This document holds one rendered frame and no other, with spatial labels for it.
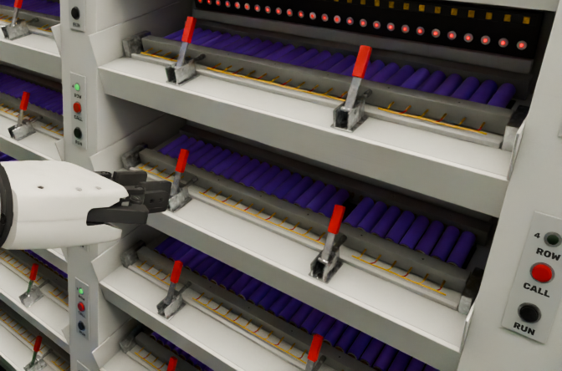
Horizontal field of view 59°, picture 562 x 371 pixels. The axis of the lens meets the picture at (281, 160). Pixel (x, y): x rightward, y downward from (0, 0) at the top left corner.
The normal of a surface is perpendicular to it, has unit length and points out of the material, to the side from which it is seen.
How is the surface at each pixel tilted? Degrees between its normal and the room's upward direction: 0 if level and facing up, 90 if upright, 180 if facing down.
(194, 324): 18
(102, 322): 90
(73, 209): 80
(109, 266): 90
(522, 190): 90
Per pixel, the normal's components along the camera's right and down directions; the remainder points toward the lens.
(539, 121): -0.57, 0.20
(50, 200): 0.75, -0.06
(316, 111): -0.07, -0.84
